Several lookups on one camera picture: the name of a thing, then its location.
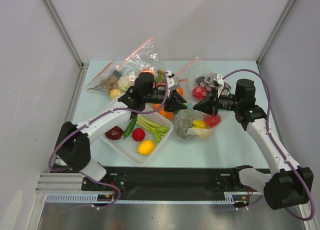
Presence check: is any yellow fake lemon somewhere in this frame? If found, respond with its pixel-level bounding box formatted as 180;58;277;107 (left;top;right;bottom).
137;140;156;155

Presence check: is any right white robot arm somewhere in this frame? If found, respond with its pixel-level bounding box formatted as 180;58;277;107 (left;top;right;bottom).
193;79;314;210

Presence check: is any dark red fake apple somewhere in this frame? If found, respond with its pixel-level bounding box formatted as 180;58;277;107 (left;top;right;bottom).
104;126;124;140

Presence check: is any red zip bag with oranges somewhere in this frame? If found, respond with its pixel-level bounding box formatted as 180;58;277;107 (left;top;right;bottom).
143;71;184;115

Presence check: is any white plastic basket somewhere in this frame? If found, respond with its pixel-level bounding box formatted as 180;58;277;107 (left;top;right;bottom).
100;112;174;166

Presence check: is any small bag with brown grapes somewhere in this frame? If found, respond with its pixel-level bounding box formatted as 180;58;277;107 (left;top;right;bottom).
85;61;123;95

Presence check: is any orange fake tangerine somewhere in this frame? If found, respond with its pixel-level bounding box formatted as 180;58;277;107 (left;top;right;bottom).
152;104;174;121

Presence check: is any blue zip clear bag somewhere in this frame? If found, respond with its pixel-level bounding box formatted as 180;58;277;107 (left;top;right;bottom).
173;105;231;141

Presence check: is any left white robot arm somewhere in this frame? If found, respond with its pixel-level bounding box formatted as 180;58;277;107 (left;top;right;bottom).
53;71;187;190

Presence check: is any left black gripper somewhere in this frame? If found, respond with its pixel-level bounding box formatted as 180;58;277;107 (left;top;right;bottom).
143;89;187;113

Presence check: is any orange fake orange in bag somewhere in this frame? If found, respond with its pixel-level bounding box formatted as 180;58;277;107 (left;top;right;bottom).
140;68;155;75

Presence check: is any white slotted cable duct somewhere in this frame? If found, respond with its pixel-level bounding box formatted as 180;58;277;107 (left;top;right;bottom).
45;192;258;204

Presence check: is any large crinkled red zip bag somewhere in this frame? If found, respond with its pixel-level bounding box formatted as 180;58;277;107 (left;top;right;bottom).
118;36;166;92

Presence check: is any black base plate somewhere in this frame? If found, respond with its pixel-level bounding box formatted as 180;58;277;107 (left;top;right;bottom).
49;166;272;202

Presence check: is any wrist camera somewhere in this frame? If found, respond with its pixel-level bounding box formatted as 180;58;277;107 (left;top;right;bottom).
209;73;231;96
164;71;180;91

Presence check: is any red fake tomato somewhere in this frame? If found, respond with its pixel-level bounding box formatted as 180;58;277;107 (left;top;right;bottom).
131;128;146;142

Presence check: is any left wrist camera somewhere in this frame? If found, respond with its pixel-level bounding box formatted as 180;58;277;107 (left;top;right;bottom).
164;71;180;91

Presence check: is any white fake cauliflower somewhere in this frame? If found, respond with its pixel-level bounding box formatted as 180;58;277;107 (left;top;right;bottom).
117;76;135;89

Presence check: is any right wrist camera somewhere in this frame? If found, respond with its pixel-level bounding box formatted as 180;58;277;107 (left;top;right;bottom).
209;73;231;96

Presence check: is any red spotted fake strawberry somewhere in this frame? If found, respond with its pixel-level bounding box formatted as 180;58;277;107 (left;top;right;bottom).
192;85;208;100

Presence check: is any yellow fake egg fruit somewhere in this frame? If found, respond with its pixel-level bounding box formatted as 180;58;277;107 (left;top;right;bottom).
109;88;123;100

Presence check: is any red zip bag with strawberries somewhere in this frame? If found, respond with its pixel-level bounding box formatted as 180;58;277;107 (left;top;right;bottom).
176;57;218;104

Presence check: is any green fake chili pepper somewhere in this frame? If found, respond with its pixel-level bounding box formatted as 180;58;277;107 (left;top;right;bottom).
123;115;138;139

